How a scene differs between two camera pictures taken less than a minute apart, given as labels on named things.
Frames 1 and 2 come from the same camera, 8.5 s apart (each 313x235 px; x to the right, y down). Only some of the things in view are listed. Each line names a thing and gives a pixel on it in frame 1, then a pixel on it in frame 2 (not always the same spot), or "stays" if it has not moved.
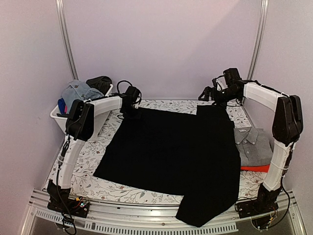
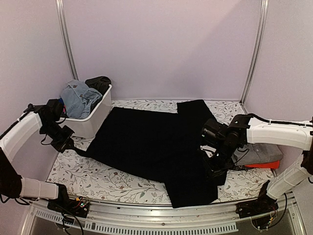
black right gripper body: [222, 98] to [221, 161]
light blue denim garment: [76, 89] stays
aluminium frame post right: [260, 39] stays
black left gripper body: [127, 112] to [55, 131]
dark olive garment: [101, 83] stays
